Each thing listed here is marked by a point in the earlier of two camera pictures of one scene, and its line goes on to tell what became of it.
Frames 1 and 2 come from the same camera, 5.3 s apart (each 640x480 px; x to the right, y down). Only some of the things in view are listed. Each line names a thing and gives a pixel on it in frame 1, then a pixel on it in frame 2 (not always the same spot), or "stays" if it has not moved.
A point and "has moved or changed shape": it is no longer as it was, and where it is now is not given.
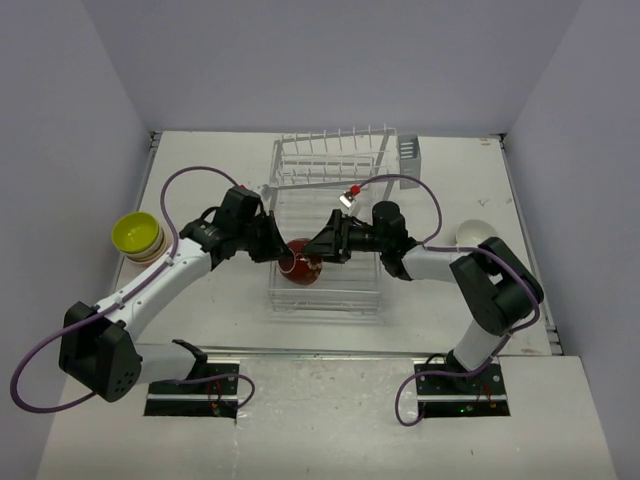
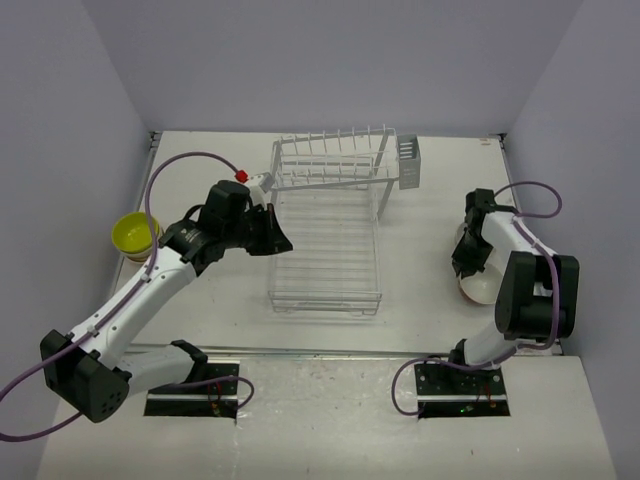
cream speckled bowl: x=150 y=255 stays
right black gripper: x=333 y=243 → x=461 y=261
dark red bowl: x=298 y=267 has moved or changed shape
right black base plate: x=476 y=394 stays
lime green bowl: x=134 y=232 stays
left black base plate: x=211 y=397 stays
